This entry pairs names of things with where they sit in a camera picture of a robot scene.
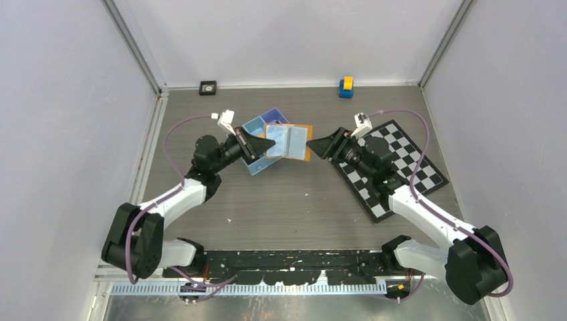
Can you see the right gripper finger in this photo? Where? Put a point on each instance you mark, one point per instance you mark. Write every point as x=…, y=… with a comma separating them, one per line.
x=330, y=141
x=319, y=148

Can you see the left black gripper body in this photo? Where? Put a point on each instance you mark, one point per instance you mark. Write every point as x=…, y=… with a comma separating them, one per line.
x=238, y=146

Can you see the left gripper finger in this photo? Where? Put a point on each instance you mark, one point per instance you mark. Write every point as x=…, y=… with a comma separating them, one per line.
x=258, y=143
x=257, y=154

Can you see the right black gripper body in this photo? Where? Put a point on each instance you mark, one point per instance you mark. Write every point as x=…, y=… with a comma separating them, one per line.
x=348, y=150

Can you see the orange leather card holder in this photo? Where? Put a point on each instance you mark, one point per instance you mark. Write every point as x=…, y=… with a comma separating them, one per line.
x=290, y=141

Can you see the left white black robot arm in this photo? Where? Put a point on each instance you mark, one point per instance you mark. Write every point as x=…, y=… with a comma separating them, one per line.
x=135, y=241

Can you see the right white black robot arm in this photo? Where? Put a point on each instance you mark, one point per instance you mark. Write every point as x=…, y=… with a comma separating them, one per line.
x=470, y=260

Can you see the blue yellow toy block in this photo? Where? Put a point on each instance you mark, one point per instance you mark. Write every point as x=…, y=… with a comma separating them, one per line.
x=346, y=87

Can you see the small black square box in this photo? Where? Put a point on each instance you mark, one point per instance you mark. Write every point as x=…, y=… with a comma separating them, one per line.
x=207, y=88

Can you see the black white checkerboard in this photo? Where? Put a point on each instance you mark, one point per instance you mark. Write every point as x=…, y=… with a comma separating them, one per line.
x=406, y=153

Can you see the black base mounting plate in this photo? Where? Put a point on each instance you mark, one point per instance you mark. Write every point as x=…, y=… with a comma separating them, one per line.
x=294, y=267

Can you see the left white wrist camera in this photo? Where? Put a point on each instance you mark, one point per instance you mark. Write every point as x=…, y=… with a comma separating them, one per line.
x=224, y=120

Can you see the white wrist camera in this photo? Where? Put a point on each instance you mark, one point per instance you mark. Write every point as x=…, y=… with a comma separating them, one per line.
x=363, y=125
x=224, y=120

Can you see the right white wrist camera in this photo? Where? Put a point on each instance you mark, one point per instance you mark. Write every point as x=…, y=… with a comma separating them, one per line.
x=363, y=125

